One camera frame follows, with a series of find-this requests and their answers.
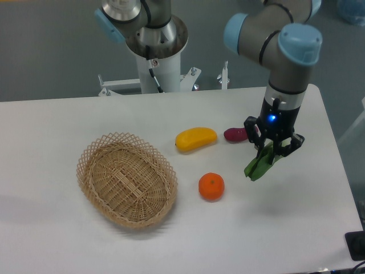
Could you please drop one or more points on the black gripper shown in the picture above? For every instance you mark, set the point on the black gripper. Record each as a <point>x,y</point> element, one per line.
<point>274,123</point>

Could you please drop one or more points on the green bok choy vegetable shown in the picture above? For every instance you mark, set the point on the green bok choy vegetable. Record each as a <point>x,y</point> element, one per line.
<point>259,166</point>

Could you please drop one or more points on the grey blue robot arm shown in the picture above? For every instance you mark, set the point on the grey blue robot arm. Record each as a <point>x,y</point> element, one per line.
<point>278,38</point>

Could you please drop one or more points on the purple sweet potato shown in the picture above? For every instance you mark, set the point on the purple sweet potato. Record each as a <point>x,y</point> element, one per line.
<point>236,135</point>

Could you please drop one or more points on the orange mandarin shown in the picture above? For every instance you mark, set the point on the orange mandarin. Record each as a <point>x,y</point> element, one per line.
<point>211,186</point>

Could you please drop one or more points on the yellow mango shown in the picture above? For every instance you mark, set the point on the yellow mango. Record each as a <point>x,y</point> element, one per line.
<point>194,139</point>

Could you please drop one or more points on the black device at table edge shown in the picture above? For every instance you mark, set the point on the black device at table edge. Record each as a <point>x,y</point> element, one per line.
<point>355,244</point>

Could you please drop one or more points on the blue bag in background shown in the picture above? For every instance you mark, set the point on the blue bag in background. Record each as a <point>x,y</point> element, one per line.
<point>351,11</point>

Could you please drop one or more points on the woven wicker basket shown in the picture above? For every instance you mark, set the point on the woven wicker basket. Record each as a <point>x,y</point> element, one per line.
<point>127,180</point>

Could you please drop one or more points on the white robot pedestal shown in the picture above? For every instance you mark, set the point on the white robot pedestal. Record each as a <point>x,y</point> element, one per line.
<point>158,57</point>

